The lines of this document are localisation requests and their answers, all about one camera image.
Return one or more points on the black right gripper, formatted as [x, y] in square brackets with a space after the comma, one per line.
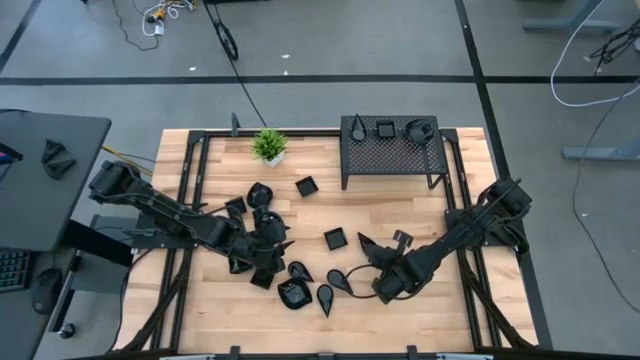
[397, 262]

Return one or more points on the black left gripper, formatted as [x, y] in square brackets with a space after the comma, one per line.
[240, 245]

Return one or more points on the black teardrop mini plate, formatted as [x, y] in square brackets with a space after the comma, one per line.
[338, 279]
[365, 241]
[358, 132]
[325, 297]
[299, 270]

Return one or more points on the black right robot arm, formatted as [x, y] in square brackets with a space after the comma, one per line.
[465, 230]

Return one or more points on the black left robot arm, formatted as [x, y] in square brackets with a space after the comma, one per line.
[150, 200]

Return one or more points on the black perforated metal shelf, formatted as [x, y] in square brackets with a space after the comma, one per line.
[395, 160]

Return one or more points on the green plant in white pot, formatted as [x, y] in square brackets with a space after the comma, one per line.
[270, 145]

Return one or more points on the black desk base with caster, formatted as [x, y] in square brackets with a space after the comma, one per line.
[95, 240]

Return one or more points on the black computer mouse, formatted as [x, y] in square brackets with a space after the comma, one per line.
[46, 292]

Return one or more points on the black triangular part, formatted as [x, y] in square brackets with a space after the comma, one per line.
[52, 150]
[59, 168]

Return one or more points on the grey desk leg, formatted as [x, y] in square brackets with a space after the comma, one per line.
[600, 151]
[570, 24]

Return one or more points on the dark grey desk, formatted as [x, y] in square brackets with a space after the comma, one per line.
[30, 200]

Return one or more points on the black keyboard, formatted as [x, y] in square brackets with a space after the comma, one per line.
[12, 270]

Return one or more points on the dark device with coloured edge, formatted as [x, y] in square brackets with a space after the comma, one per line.
[7, 152]

